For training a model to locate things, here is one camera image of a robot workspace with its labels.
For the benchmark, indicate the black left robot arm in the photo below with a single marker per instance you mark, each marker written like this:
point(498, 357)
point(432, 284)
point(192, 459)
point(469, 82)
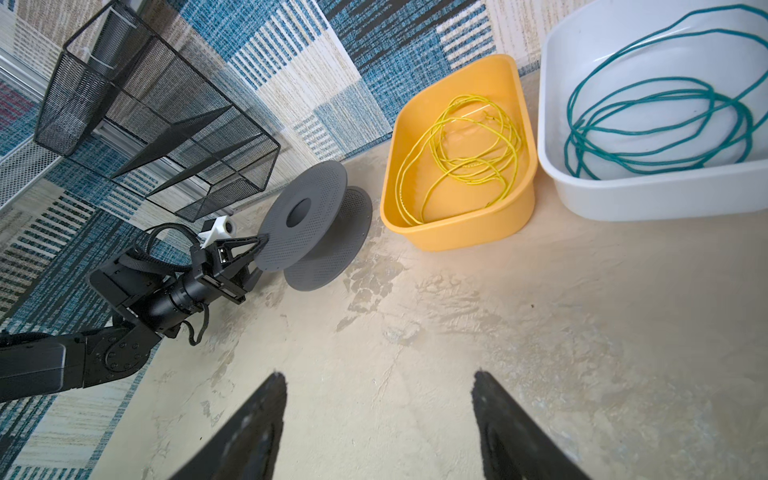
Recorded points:
point(150, 299)

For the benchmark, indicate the black mesh shelf rack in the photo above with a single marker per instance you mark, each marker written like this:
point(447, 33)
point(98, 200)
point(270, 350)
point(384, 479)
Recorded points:
point(190, 149)

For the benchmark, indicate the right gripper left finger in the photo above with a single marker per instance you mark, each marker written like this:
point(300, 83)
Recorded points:
point(247, 446)

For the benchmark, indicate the white plastic bin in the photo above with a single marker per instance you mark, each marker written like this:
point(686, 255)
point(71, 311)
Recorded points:
point(654, 110)

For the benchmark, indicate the yellow plastic bin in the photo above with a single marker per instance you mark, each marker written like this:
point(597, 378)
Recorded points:
point(462, 160)

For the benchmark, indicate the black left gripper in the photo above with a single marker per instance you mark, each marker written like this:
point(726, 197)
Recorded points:
point(227, 268)

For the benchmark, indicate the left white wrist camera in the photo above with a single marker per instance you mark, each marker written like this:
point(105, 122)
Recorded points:
point(220, 228)

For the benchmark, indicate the dark grey cable spool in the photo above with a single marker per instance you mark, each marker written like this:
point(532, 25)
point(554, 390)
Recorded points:
point(315, 228)

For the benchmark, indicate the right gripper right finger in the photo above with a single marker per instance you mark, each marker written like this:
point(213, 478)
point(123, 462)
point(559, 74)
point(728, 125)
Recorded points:
point(512, 445)

